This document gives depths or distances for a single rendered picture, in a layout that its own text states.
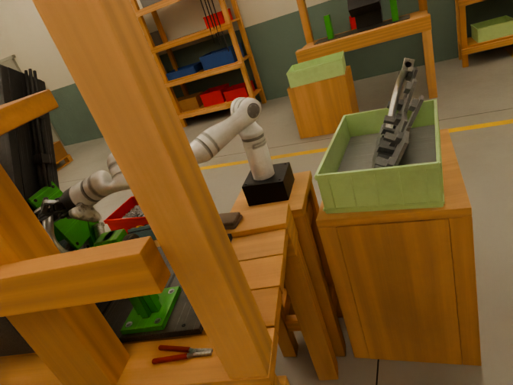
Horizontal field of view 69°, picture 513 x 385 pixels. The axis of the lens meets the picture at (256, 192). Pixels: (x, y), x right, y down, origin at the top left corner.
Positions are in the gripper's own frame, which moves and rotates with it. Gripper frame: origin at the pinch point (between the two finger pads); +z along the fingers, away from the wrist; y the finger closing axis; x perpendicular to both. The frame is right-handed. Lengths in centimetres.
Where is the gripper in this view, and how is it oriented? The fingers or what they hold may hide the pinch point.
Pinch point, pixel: (49, 216)
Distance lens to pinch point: 125.8
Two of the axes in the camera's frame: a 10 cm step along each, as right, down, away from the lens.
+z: -8.3, 4.2, 3.6
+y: -4.8, -2.2, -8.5
